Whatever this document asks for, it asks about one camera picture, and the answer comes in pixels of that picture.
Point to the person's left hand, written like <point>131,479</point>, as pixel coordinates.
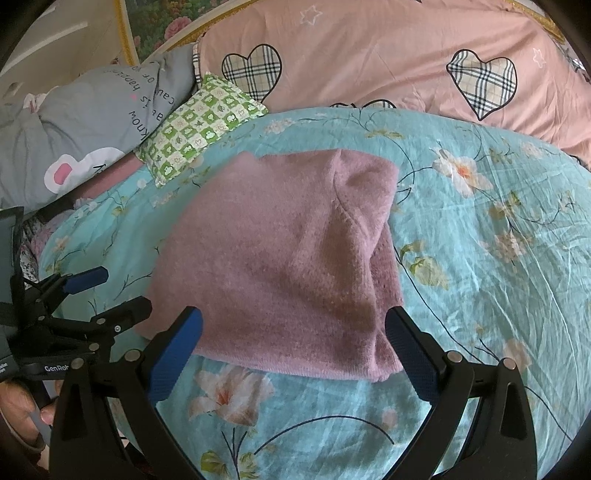
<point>18,406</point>

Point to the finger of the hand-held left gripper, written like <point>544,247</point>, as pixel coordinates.
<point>87,278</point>
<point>129,311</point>

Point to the mauve knitted sweater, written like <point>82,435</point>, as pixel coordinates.
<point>277,258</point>

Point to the green checkered pillow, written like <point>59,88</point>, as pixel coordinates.
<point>198,124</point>

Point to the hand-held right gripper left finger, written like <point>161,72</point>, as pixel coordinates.
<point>178,355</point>

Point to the teal floral bed sheet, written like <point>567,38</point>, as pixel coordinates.
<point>508,300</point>

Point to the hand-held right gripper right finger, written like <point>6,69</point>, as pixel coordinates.
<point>413,355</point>

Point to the pink quilt with plaid hearts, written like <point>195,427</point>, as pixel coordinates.
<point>369,55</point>

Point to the grey printed quilt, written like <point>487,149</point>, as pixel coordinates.
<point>83,115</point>

